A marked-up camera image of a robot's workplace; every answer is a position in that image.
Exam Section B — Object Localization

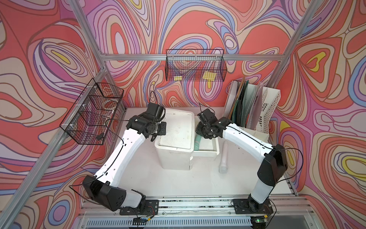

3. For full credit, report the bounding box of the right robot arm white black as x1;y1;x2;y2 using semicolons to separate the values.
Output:
195;108;288;213

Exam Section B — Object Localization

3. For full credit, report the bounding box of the black wire basket left wall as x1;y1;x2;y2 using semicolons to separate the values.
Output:
60;79;124;145

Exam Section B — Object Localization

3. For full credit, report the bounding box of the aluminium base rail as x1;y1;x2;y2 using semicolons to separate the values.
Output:
71;195;322;229

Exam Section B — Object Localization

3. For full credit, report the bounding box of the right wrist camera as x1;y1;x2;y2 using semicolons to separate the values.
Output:
197;108;217;125

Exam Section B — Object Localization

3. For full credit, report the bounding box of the black wire basket back wall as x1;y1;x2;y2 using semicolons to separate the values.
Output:
165;48;227;82

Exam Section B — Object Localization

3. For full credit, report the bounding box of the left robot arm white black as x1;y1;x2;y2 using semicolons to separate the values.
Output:
83;103;166;214

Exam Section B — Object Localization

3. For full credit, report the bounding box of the black wire basket wall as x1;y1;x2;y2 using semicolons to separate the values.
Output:
60;79;124;145
165;48;227;82

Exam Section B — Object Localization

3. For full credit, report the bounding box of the white plastic drawer cabinet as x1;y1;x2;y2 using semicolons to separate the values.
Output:
154;109;220;170

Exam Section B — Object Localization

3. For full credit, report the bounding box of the small yellow sticky note pad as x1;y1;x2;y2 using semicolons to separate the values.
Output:
173;76;183;81

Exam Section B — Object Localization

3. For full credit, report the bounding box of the white desk file organizer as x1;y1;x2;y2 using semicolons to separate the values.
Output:
223;78;281;142

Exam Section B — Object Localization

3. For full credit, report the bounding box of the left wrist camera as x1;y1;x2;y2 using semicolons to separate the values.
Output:
146;103;165;122

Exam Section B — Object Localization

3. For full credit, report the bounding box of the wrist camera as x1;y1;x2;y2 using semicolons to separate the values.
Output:
146;103;165;122
197;108;217;125

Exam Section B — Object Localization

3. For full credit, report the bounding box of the brown cardboard folder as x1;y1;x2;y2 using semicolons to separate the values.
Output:
228;76;246;120

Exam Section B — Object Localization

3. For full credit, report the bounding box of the translucent white plastic tube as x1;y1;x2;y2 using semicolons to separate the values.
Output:
219;141;228;174

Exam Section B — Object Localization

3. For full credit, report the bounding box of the teal microphone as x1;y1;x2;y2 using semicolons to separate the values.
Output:
194;135;203;151

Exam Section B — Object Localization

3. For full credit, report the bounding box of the teal plastic folder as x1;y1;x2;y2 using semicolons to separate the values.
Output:
232;80;257;127

